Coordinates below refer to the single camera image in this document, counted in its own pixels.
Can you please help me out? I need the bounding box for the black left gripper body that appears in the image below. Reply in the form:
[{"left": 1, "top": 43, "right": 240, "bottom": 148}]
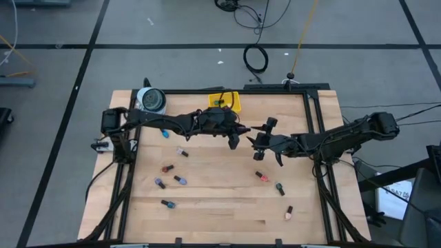
[{"left": 196, "top": 106, "right": 242, "bottom": 137}]

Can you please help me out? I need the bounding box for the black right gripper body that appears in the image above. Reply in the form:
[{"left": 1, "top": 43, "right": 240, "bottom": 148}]
[{"left": 256, "top": 132, "right": 299, "bottom": 156}]

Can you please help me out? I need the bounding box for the yellow plastic basket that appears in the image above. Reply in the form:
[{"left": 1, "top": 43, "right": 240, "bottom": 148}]
[{"left": 207, "top": 91, "right": 243, "bottom": 114}]

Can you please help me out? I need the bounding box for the white printed box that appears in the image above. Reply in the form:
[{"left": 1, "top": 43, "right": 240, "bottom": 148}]
[{"left": 375, "top": 178, "right": 414, "bottom": 221}]

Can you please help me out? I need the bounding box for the grey floor strip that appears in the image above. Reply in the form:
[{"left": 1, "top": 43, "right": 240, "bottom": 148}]
[
  {"left": 0, "top": 76, "right": 37, "bottom": 89},
  {"left": 12, "top": 0, "right": 73, "bottom": 8}
]

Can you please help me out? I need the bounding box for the black aluminium table frame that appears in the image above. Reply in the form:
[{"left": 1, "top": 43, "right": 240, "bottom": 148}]
[{"left": 81, "top": 82, "right": 371, "bottom": 248}]

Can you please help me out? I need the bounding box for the black coiled floor cable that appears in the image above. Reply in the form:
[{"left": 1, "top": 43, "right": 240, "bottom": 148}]
[{"left": 243, "top": 43, "right": 269, "bottom": 83}]

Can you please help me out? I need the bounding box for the yellow hanging cable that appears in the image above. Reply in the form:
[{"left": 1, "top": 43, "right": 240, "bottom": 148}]
[{"left": 291, "top": 0, "right": 320, "bottom": 75}]

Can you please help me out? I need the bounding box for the black hanging cable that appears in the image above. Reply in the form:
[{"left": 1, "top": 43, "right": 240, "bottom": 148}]
[{"left": 254, "top": 0, "right": 271, "bottom": 48}]

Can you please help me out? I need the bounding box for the black power cable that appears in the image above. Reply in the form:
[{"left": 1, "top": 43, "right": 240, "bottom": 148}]
[
  {"left": 340, "top": 101, "right": 441, "bottom": 110},
  {"left": 395, "top": 104, "right": 441, "bottom": 127}
]

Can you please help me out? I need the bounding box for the grey metal mounting bracket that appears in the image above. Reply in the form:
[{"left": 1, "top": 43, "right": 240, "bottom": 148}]
[{"left": 90, "top": 139, "right": 114, "bottom": 154}]

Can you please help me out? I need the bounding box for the black floor cable bundle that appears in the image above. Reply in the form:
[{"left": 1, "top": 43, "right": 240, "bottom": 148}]
[{"left": 214, "top": 0, "right": 293, "bottom": 35}]

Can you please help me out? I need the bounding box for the yellow floor cable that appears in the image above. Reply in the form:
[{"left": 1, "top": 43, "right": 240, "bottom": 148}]
[{"left": 0, "top": 34, "right": 37, "bottom": 79}]

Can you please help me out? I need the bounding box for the white floor cable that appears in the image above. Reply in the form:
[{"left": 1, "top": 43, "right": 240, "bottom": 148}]
[{"left": 0, "top": 0, "right": 19, "bottom": 68}]

